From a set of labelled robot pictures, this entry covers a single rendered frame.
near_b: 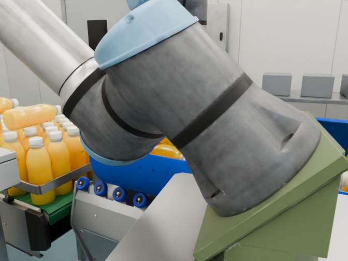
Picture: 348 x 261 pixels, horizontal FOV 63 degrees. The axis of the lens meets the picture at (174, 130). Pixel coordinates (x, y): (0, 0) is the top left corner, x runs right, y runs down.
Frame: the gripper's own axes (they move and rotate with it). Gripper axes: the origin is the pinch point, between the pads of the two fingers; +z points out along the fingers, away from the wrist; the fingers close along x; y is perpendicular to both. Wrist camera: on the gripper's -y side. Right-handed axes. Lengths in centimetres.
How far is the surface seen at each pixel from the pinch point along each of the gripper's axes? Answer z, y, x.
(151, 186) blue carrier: 15.8, -5.7, -7.2
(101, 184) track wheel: 21.0, -26.0, -4.6
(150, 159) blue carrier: 7.6, -4.7, -8.5
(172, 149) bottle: 9.1, -5.6, 4.5
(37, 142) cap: 7.9, -43.7, -11.6
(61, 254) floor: 118, -118, 47
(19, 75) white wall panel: 23, -461, 264
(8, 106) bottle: 4, -86, 7
